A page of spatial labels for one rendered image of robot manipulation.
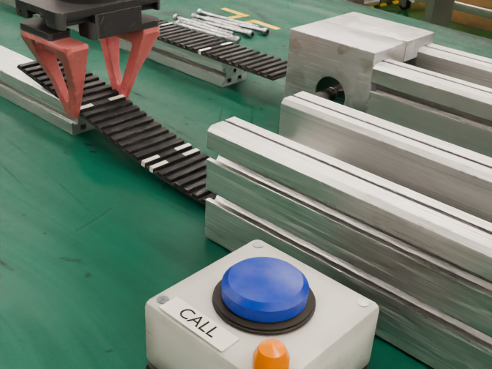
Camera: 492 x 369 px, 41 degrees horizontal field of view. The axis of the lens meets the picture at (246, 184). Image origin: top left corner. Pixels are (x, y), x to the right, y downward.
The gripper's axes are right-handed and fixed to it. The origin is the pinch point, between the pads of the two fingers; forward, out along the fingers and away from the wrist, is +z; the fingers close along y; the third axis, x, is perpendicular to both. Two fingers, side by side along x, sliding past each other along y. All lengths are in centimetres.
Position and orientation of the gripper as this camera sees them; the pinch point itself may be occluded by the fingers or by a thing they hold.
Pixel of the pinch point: (97, 99)
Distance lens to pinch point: 60.8
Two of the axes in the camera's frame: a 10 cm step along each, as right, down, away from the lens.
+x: -7.4, -3.6, 5.7
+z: -0.4, 8.7, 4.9
